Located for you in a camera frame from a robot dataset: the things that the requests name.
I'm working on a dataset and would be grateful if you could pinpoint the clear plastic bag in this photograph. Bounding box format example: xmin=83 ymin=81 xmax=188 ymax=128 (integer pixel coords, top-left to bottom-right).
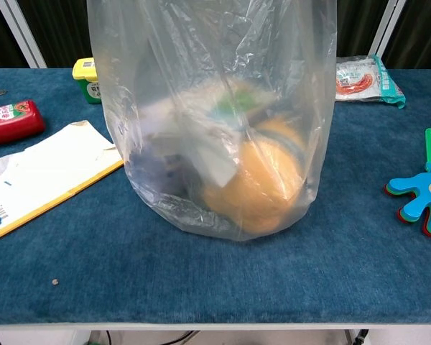
xmin=86 ymin=0 xmax=338 ymax=242

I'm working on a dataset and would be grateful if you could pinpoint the white carton in bag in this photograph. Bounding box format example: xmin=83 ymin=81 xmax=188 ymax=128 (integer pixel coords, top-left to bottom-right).
xmin=154 ymin=78 xmax=274 ymax=188

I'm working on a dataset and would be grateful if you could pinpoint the orange round bread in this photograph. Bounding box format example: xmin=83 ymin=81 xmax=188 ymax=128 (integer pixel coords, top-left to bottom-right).
xmin=203 ymin=114 xmax=306 ymax=238

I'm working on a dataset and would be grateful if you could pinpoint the blue felt table cover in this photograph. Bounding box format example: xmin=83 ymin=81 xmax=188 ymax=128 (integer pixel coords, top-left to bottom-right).
xmin=0 ymin=68 xmax=431 ymax=326

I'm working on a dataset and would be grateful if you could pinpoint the white yellow paper envelope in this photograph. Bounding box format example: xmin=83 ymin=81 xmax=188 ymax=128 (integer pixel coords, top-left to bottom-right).
xmin=0 ymin=120 xmax=125 ymax=239

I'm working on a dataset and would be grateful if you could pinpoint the green tub with yellow lid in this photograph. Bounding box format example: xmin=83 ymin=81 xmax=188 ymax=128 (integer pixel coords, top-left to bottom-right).
xmin=72 ymin=57 xmax=103 ymax=105

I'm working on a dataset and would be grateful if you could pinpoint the teal snack packet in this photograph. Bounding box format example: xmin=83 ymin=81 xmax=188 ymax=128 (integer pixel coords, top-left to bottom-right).
xmin=335 ymin=54 xmax=407 ymax=110

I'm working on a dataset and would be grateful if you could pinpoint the black pleated curtain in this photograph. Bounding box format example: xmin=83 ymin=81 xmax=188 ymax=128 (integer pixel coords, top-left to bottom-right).
xmin=332 ymin=0 xmax=386 ymax=59
xmin=18 ymin=0 xmax=94 ymax=69
xmin=382 ymin=0 xmax=431 ymax=70
xmin=0 ymin=0 xmax=32 ymax=70

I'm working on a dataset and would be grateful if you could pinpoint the red ketchup squeeze bottle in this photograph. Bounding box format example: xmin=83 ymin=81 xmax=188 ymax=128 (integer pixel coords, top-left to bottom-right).
xmin=0 ymin=99 xmax=46 ymax=146

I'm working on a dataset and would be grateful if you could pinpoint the blue hand clapper toy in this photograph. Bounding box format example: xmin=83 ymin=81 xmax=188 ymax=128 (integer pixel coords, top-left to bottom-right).
xmin=384 ymin=128 xmax=431 ymax=239

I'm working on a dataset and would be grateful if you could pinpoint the white table frame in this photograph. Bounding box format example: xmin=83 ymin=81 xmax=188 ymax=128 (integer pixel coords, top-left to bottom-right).
xmin=0 ymin=321 xmax=431 ymax=345

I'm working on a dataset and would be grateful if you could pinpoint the black cable under table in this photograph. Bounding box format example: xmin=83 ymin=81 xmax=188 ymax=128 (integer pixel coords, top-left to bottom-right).
xmin=106 ymin=329 xmax=199 ymax=345

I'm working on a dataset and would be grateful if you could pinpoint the white frame post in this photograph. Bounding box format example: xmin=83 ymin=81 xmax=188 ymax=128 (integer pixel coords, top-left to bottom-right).
xmin=0 ymin=0 xmax=48 ymax=69
xmin=371 ymin=0 xmax=407 ymax=59

